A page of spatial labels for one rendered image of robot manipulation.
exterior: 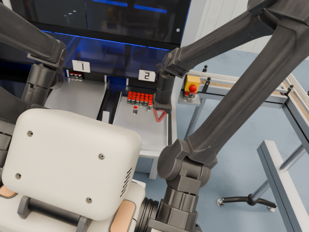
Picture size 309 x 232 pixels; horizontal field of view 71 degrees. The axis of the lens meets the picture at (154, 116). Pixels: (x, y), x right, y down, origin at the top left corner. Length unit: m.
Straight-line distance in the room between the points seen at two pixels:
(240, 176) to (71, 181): 1.95
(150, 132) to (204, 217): 1.03
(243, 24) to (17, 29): 0.44
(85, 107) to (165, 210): 0.79
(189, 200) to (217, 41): 0.37
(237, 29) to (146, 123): 0.69
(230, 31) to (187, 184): 0.35
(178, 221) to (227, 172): 1.73
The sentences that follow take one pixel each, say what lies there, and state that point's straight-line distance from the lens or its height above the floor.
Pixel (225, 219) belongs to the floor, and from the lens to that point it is 1.96.
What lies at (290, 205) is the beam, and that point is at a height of 0.54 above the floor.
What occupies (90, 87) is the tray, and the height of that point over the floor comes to 0.88.
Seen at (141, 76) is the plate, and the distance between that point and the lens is 1.17.
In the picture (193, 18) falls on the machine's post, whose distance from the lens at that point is 1.04.
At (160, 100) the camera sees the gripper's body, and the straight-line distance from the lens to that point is 0.79.
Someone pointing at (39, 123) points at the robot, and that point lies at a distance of 0.40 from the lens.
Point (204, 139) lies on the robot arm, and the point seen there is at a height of 1.34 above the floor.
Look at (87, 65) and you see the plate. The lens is 1.19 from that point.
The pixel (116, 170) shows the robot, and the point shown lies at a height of 1.36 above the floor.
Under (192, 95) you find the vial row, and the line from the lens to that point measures 1.28.
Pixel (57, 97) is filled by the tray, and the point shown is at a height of 0.88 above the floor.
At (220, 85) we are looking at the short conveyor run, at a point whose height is 0.93.
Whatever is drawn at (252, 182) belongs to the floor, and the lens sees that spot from 2.25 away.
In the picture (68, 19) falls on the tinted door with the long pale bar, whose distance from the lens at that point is 1.13.
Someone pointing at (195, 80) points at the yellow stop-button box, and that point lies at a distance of 1.19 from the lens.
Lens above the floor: 1.66
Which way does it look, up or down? 43 degrees down
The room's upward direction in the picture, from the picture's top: 11 degrees clockwise
